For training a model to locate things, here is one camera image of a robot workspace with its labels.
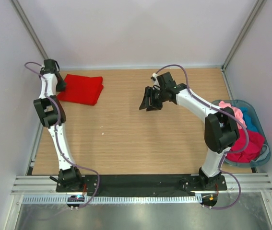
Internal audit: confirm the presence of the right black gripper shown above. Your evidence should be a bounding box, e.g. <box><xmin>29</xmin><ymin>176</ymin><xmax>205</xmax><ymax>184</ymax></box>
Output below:
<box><xmin>139</xmin><ymin>86</ymin><xmax>166</xmax><ymax>112</ymax></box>

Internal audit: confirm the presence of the red t shirt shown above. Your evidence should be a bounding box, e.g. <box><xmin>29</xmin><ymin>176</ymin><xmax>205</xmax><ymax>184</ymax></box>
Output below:
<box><xmin>57</xmin><ymin>74</ymin><xmax>104</xmax><ymax>106</ymax></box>

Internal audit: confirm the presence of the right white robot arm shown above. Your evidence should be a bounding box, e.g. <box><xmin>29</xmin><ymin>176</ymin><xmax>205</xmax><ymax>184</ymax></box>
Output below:
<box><xmin>139</xmin><ymin>72</ymin><xmax>239</xmax><ymax>190</ymax></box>

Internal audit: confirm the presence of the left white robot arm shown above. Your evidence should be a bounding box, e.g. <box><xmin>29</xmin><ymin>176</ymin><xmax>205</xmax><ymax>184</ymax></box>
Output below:
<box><xmin>33</xmin><ymin>59</ymin><xmax>84</xmax><ymax>192</ymax></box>

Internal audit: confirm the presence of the light pink t shirt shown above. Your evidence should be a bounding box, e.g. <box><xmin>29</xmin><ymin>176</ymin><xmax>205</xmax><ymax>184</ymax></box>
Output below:
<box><xmin>218</xmin><ymin>101</ymin><xmax>247</xmax><ymax>129</ymax></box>

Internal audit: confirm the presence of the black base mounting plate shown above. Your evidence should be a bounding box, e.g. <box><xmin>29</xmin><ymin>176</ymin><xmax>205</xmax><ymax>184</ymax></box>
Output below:
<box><xmin>50</xmin><ymin>174</ymin><xmax>227</xmax><ymax>197</ymax></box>

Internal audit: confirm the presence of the blue t shirt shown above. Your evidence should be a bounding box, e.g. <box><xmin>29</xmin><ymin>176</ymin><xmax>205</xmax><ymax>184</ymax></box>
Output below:
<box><xmin>239</xmin><ymin>107</ymin><xmax>259</xmax><ymax>133</ymax></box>

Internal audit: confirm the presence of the magenta t shirt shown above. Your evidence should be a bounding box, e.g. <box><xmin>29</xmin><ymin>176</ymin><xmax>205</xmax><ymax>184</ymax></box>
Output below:
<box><xmin>225</xmin><ymin>129</ymin><xmax>266</xmax><ymax>164</ymax></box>

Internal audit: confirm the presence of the teal plastic laundry basket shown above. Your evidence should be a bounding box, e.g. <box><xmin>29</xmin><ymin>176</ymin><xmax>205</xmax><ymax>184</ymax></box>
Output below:
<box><xmin>212</xmin><ymin>100</ymin><xmax>271</xmax><ymax>168</ymax></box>

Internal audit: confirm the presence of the grey t shirt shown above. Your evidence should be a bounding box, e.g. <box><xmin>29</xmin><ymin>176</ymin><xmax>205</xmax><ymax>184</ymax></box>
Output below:
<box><xmin>255</xmin><ymin>144</ymin><xmax>270</xmax><ymax>162</ymax></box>

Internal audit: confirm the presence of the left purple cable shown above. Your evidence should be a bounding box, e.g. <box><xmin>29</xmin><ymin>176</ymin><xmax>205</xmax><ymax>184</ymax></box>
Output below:
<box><xmin>24</xmin><ymin>61</ymin><xmax>101</xmax><ymax>209</ymax></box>

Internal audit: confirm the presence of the purple cable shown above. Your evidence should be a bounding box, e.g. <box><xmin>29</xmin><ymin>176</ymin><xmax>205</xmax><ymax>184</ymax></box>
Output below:
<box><xmin>24</xmin><ymin>61</ymin><xmax>101</xmax><ymax>209</ymax></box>
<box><xmin>154</xmin><ymin>64</ymin><xmax>249</xmax><ymax>211</ymax></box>

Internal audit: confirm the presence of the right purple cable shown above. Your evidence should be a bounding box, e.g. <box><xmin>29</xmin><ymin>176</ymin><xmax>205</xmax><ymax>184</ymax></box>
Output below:
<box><xmin>154</xmin><ymin>64</ymin><xmax>249</xmax><ymax>211</ymax></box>

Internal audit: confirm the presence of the slotted cable duct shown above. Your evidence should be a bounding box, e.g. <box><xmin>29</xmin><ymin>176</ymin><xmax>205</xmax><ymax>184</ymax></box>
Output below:
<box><xmin>23</xmin><ymin>195</ymin><xmax>202</xmax><ymax>205</ymax></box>

